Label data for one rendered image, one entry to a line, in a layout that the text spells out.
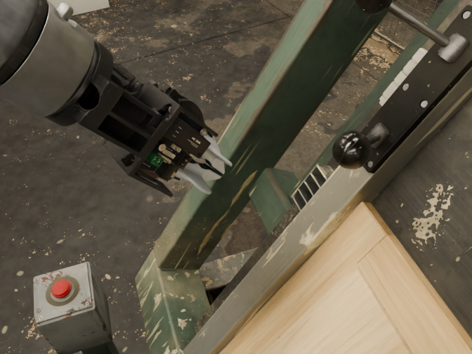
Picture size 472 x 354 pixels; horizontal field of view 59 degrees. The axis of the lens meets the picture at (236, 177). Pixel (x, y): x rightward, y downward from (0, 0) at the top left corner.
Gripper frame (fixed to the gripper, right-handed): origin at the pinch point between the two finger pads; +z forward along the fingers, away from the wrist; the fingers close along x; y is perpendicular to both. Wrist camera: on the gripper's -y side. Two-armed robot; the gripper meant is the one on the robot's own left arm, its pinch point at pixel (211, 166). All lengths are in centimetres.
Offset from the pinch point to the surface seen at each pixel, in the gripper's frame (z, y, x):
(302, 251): 18.9, 5.5, -2.4
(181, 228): 27.9, -24.7, -16.7
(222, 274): 51, -26, -24
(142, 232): 106, -120, -59
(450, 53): 5.7, 12.1, 24.7
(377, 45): 236, -175, 138
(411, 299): 17.1, 21.0, 2.0
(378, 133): 9.7, 8.9, 15.0
